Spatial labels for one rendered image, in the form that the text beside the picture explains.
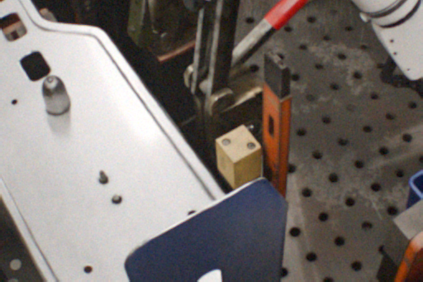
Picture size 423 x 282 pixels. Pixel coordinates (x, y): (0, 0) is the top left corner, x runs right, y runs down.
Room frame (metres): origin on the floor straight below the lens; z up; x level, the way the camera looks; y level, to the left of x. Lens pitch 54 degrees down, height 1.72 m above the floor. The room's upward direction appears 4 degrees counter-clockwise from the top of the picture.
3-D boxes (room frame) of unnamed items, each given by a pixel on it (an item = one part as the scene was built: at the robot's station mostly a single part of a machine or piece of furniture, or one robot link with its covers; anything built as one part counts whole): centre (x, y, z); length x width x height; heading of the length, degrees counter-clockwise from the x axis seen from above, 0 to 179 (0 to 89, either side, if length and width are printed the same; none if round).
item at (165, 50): (0.71, 0.04, 0.88); 0.11 x 0.09 x 0.37; 119
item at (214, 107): (0.51, -0.01, 1.06); 0.03 x 0.01 x 0.03; 119
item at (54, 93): (0.57, 0.18, 1.02); 0.03 x 0.03 x 0.07
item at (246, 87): (0.54, -0.02, 0.88); 0.07 x 0.06 x 0.35; 119
